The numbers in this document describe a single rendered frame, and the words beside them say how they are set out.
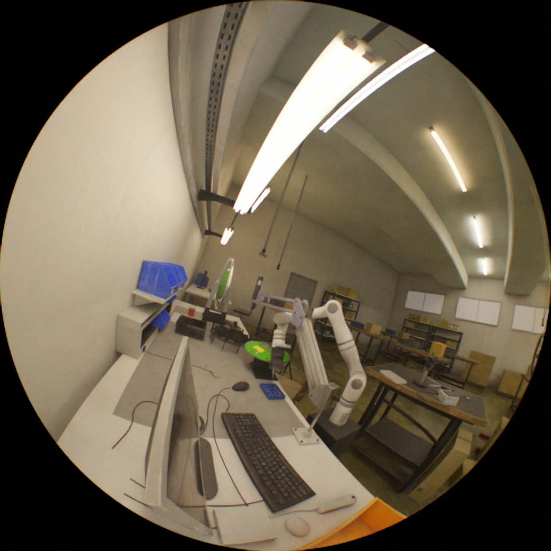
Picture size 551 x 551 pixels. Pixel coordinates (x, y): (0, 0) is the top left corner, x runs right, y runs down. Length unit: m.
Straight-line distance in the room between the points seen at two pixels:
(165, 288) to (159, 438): 0.89
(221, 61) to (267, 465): 1.40
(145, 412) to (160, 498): 0.55
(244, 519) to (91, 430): 0.47
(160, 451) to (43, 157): 0.50
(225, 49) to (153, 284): 1.15
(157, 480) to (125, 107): 0.71
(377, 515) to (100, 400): 0.91
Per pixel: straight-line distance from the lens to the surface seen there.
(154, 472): 0.26
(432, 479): 2.12
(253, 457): 0.67
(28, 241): 0.48
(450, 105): 3.18
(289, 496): 0.64
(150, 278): 1.09
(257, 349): 1.14
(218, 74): 0.91
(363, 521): 0.71
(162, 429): 0.29
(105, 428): 0.71
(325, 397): 0.71
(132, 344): 1.00
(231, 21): 0.81
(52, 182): 0.49
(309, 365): 0.78
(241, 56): 0.83
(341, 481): 0.77
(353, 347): 0.96
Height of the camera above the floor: 1.48
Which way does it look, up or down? 3 degrees up
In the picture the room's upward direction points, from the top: 17 degrees clockwise
